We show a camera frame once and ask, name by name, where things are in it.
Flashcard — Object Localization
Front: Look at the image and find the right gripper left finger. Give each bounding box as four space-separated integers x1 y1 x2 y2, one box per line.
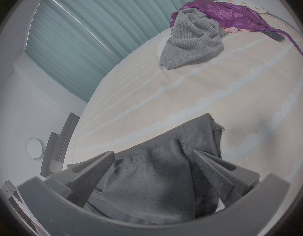
51 151 116 207

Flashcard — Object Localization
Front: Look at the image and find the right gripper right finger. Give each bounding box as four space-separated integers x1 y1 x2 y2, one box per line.
193 149 261 204

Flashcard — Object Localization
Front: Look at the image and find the black T-shirt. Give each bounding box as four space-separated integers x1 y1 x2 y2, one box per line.
68 113 226 226

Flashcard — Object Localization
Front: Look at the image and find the bed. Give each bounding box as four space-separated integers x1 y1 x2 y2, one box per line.
64 0 303 225

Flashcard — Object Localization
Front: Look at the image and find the black dressing table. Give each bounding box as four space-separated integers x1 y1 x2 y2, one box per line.
40 131 63 179

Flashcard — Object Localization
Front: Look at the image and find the black chest of drawers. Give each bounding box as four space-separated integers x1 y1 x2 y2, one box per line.
58 113 81 162

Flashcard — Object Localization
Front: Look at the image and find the round white mirror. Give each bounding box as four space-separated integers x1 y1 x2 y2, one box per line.
25 137 46 160

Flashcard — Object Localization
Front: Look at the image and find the blue-green curtain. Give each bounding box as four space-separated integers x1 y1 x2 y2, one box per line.
25 0 121 104
44 0 209 64

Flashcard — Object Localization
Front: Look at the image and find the grey knit garment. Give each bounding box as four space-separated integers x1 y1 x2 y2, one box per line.
159 9 225 70

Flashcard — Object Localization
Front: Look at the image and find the pink garment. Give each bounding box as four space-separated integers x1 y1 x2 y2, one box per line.
222 26 252 34

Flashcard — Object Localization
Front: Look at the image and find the small black garment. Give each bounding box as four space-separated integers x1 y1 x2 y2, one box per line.
261 30 286 43

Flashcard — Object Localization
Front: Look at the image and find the purple satin garment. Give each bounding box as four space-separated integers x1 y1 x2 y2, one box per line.
170 0 303 67

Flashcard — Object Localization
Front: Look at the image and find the white printed pillow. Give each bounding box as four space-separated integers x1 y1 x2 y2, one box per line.
217 0 269 14

